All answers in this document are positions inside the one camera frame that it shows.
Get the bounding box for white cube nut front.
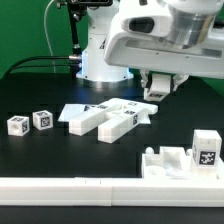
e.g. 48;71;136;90
7;115;30;136

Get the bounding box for white cube nut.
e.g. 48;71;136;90
7;115;30;136
32;110;53;130

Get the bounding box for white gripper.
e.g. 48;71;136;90
104;15;224;91

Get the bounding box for white rear chair bar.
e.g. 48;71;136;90
58;98;158;136

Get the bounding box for black cables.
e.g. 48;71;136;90
6;55;83;76

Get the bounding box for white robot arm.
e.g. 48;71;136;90
83;0;224;86

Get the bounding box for grey cable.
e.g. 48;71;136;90
43;0;58;74

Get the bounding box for white L-shaped fence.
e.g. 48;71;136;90
0;177;224;207

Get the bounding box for white chair seat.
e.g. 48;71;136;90
141;146;224;180

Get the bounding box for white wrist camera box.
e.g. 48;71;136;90
118;0;176;38

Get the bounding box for white long chair back bar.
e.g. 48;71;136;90
98;109;140;143

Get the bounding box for white cube nut left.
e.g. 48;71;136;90
32;110;53;130

